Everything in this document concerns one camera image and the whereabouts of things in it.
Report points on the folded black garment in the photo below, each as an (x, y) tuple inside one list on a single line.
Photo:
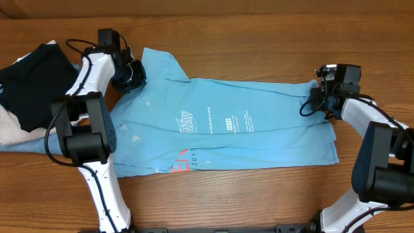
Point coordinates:
[(35, 87)]

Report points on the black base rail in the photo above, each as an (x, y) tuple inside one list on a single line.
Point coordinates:
[(223, 229)]

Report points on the folded cream white garment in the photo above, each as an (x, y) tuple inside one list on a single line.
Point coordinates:
[(13, 129)]

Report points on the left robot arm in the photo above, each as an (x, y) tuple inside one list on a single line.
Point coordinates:
[(84, 128)]

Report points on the light blue printed t-shirt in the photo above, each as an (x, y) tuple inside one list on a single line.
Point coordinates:
[(181, 124)]

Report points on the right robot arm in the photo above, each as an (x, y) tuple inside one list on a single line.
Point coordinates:
[(382, 176)]

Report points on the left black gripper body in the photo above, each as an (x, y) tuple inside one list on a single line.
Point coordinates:
[(129, 77)]

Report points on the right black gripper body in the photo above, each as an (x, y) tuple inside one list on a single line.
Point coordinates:
[(317, 99)]

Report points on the folded blue denim jeans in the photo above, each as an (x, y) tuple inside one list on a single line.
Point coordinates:
[(13, 139)]

